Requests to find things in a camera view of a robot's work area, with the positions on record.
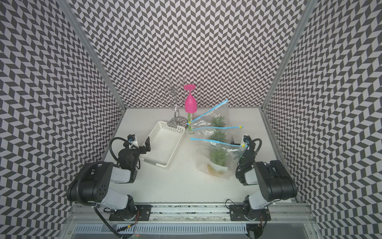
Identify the pink plastic wine glass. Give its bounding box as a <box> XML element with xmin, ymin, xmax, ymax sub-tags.
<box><xmin>184</xmin><ymin>84</ymin><xmax>198</xmax><ymax>114</ymax></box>

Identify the green small boxes strip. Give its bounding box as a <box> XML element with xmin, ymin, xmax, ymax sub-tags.
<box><xmin>188</xmin><ymin>113</ymin><xmax>194</xmax><ymax>135</ymax></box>

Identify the white perforated plastic basket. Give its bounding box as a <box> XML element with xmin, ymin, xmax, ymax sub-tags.
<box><xmin>140</xmin><ymin>120</ymin><xmax>186</xmax><ymax>170</ymax></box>

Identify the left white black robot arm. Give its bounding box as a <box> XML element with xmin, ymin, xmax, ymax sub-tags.
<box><xmin>66</xmin><ymin>134</ymin><xmax>152</xmax><ymax>222</ymax></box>

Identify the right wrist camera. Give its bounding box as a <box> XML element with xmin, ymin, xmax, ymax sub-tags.
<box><xmin>243</xmin><ymin>135</ymin><xmax>253</xmax><ymax>147</ymax></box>

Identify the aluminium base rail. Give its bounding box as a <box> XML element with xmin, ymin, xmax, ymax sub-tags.
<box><xmin>67</xmin><ymin>203</ymin><xmax>317</xmax><ymax>225</ymax></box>

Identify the yellow toy pineapple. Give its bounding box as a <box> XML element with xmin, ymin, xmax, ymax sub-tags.
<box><xmin>208</xmin><ymin>148</ymin><xmax>229</xmax><ymax>179</ymax></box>

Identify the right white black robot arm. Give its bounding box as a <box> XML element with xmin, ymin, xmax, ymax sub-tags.
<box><xmin>235</xmin><ymin>135</ymin><xmax>297</xmax><ymax>221</ymax></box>

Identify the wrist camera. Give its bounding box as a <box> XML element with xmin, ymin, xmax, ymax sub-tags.
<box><xmin>127</xmin><ymin>134</ymin><xmax>139</xmax><ymax>148</ymax></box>
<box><xmin>243</xmin><ymin>135</ymin><xmax>253</xmax><ymax>147</ymax></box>

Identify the chrome wire cup stand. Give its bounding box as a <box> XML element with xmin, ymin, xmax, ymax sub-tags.
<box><xmin>158</xmin><ymin>75</ymin><xmax>188</xmax><ymax>129</ymax></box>

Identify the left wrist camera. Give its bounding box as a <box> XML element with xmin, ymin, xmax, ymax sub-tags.
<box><xmin>127</xmin><ymin>134</ymin><xmax>139</xmax><ymax>148</ymax></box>

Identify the zip-top bag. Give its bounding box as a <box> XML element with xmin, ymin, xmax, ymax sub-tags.
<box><xmin>191</xmin><ymin>138</ymin><xmax>248</xmax><ymax>180</ymax></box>
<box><xmin>192</xmin><ymin>100</ymin><xmax>231</xmax><ymax>128</ymax></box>
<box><xmin>192</xmin><ymin>126</ymin><xmax>244</xmax><ymax>144</ymax></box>

